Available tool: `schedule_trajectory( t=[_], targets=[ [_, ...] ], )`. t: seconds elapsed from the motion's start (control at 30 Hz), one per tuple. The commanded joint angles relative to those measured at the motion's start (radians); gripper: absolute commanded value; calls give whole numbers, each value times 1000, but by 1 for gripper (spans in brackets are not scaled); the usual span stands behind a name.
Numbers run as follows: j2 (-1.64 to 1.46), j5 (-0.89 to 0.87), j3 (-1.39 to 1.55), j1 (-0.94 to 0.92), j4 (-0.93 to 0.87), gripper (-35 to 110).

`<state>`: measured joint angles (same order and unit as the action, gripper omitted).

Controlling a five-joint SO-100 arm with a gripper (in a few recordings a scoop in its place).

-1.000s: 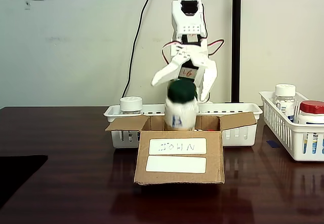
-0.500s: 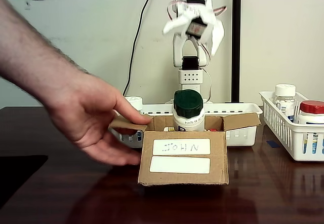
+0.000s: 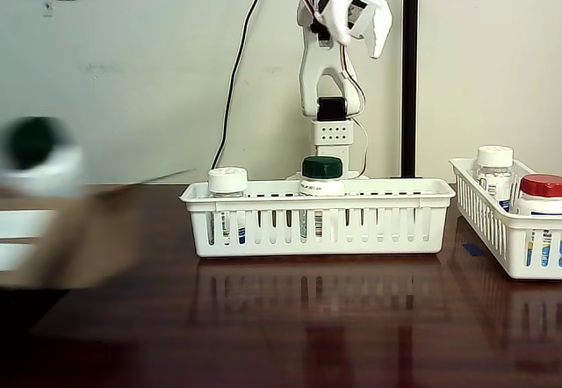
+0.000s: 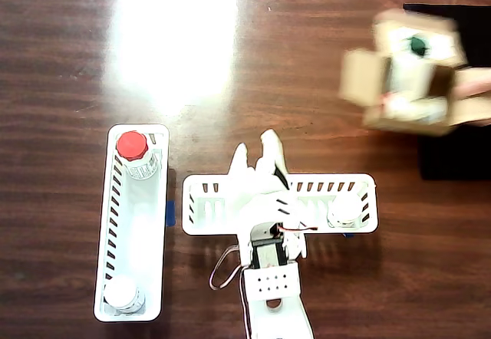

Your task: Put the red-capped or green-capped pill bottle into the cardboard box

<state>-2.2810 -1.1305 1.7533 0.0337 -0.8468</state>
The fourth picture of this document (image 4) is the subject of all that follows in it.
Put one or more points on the cardboard box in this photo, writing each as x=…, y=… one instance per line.
x=364, y=78

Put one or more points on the green-capped bottle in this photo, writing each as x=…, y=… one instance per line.
x=418, y=45

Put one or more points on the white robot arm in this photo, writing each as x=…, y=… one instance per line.
x=272, y=316

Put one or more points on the white slotted basket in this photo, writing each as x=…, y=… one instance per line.
x=134, y=239
x=318, y=224

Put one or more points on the red-capped bottle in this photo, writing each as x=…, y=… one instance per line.
x=132, y=145

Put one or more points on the person's bare hand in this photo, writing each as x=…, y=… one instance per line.
x=475, y=82

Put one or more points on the blue tape strip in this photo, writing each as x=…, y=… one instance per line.
x=171, y=214
x=347, y=235

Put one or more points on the black cloth mat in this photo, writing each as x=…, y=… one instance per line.
x=452, y=155

